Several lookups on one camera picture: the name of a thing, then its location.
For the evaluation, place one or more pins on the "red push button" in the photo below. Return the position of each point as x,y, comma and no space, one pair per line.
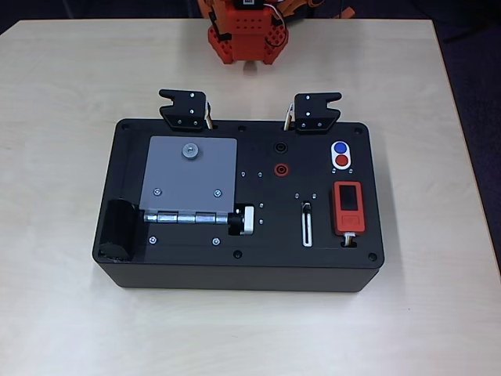
342,160

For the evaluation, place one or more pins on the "blue push button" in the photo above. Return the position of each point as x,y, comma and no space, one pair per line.
340,147

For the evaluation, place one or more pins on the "white slider track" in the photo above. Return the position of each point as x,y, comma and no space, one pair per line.
308,243

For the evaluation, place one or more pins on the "black and silver knob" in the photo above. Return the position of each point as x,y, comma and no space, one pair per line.
247,220

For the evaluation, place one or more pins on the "red banana socket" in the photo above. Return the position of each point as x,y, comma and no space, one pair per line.
281,169

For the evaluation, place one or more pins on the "black banana socket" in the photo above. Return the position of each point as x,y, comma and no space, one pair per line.
281,147

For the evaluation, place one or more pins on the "black task board box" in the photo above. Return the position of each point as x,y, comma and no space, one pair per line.
274,235

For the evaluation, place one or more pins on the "grey hinged door plate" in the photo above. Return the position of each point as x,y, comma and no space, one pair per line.
188,176

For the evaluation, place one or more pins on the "grey round door knob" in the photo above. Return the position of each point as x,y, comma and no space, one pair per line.
190,150

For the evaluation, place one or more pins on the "silver metal hinge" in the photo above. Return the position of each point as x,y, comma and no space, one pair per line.
184,217

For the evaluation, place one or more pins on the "blue and red buttons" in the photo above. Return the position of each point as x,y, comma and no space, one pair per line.
341,168

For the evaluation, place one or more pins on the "red display module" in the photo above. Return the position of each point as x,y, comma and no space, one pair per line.
350,223

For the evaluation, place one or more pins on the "black rounded holder block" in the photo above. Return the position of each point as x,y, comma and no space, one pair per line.
117,227

